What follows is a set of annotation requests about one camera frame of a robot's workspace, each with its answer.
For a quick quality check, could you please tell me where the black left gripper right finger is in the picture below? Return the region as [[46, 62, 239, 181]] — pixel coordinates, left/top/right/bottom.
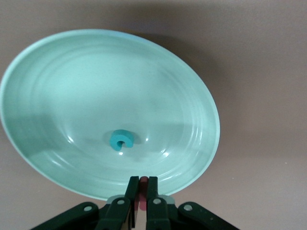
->
[[145, 176, 238, 230]]

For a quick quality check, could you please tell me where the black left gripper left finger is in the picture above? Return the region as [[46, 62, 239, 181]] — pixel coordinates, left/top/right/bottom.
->
[[30, 176, 140, 230]]

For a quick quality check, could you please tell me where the teal letter c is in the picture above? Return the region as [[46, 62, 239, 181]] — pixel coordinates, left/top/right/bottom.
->
[[109, 129, 135, 151]]

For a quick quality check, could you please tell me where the light green plate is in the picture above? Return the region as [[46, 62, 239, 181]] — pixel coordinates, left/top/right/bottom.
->
[[0, 29, 221, 201]]

